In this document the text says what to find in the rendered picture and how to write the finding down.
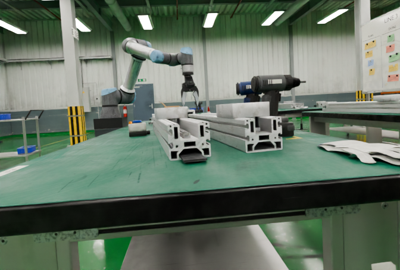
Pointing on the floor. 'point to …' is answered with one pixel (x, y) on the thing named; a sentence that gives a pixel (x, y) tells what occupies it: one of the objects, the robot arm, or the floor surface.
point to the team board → (381, 55)
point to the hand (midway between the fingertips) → (190, 104)
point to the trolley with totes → (23, 138)
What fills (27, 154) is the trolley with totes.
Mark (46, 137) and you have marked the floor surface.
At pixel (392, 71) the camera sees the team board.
